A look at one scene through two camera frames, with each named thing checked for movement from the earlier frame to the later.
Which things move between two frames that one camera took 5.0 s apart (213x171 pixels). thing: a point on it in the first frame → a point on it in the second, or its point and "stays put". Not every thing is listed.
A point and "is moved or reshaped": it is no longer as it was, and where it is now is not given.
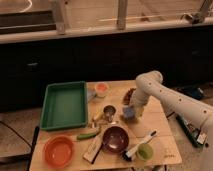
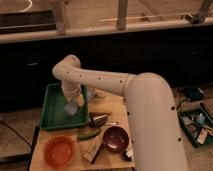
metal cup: [109, 112] → [99, 120]
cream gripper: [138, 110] → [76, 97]
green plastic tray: [64, 106] stays put
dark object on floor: [193, 91] stays put
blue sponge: [129, 112] is moved or reshaped
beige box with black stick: [94, 148] stays put
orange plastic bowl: [59, 151] stays put
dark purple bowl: [115, 139] stays put
